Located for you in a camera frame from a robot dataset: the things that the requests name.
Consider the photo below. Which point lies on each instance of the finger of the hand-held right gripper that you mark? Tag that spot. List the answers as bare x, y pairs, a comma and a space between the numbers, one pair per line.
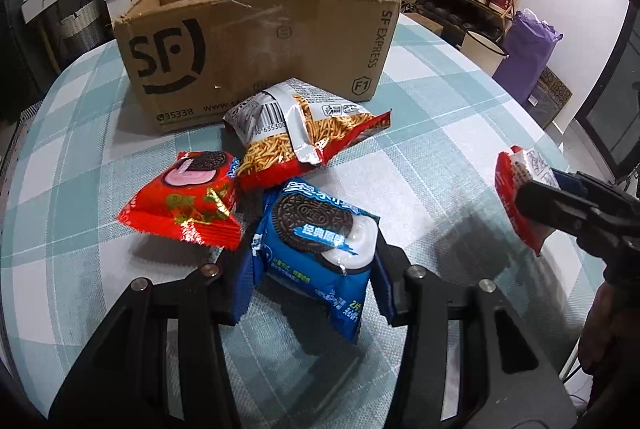
550, 204
565, 179

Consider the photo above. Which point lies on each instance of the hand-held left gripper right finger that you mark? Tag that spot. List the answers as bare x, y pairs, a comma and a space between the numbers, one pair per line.
385, 279

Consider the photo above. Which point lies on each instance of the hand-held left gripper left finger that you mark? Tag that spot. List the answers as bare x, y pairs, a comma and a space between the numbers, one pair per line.
240, 279

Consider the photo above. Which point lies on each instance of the red foil snack packet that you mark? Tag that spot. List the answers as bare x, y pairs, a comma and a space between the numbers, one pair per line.
510, 189

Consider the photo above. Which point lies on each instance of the blue cookie packet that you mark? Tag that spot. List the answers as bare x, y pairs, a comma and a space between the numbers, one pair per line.
310, 259

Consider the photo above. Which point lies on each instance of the red cookie packet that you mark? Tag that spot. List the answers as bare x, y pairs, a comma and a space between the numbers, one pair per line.
185, 204

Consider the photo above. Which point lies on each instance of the noodle snack packet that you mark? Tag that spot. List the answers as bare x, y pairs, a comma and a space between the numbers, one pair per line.
285, 144

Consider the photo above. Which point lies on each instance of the brown cardboard box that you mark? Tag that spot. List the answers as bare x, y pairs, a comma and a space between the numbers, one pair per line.
250, 39

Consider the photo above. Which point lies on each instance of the person's right forearm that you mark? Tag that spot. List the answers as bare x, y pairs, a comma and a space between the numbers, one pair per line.
597, 334

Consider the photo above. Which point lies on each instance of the black framed glass door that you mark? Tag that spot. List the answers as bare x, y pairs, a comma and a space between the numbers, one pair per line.
615, 119

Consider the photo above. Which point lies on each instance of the brown doormat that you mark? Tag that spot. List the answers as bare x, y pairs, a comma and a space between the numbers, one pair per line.
550, 94

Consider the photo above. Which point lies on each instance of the purple bag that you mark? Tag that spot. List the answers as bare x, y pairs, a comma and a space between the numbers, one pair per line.
525, 54

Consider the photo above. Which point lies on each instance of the cream waste bin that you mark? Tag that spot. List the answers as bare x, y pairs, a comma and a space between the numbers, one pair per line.
477, 51

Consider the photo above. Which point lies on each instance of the small cardboard box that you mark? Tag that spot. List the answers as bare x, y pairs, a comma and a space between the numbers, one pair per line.
427, 23

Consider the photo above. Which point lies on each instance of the woven laundry basket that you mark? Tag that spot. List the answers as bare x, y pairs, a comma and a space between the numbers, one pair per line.
82, 26

